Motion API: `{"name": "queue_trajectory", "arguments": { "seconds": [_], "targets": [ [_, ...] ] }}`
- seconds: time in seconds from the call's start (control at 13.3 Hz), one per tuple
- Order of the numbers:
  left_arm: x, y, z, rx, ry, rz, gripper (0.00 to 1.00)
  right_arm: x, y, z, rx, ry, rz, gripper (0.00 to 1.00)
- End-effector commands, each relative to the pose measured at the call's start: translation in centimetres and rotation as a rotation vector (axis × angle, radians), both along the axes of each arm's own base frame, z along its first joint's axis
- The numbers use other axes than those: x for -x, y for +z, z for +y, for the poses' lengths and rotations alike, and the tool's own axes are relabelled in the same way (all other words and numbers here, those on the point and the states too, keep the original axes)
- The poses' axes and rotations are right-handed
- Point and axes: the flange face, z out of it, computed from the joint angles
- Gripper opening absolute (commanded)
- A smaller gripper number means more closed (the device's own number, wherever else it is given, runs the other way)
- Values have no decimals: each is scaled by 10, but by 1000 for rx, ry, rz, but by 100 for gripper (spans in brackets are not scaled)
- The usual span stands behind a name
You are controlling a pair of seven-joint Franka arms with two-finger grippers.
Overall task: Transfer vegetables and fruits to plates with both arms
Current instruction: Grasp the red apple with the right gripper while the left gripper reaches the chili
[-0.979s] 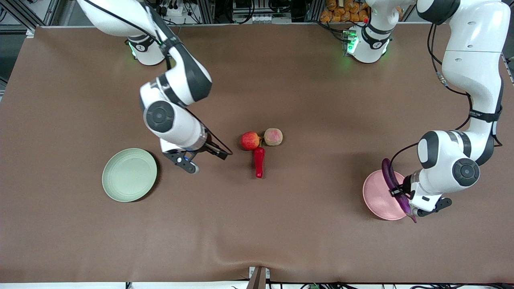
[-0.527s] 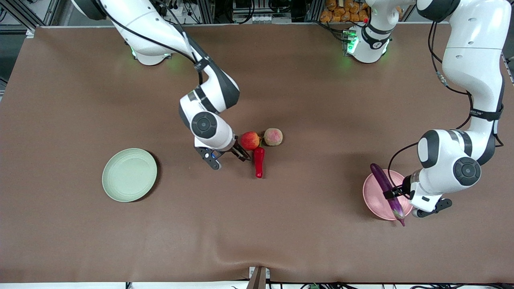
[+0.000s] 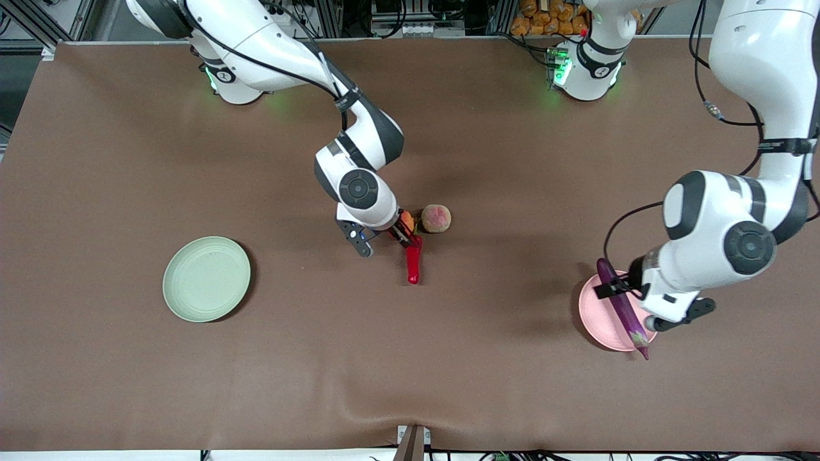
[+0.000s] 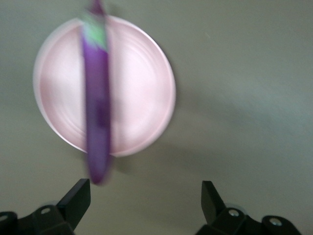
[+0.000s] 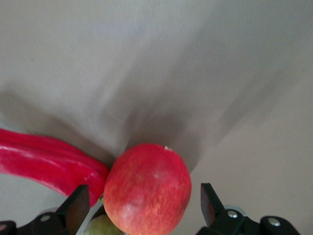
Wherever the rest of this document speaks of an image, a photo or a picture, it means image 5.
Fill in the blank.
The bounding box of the brown table cover cloth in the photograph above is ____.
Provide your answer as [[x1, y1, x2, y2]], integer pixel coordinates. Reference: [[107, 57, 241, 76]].
[[0, 0, 313, 235]]

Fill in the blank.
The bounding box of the red pomegranate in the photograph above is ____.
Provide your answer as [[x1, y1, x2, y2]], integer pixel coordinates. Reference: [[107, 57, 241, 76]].
[[103, 143, 192, 235]]

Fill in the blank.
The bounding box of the red chili pepper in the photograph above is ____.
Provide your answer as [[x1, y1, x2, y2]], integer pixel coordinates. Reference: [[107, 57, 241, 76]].
[[0, 128, 110, 208]]

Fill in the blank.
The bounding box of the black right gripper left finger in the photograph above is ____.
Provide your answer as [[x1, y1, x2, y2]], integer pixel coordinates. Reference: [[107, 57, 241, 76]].
[[0, 185, 91, 235]]

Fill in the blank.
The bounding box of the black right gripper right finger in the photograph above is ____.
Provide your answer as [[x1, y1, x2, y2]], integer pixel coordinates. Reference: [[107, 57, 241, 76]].
[[197, 183, 301, 235]]

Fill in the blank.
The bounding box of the pink green peach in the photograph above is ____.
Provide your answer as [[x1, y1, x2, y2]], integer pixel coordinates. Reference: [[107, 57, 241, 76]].
[[87, 214, 123, 235]]

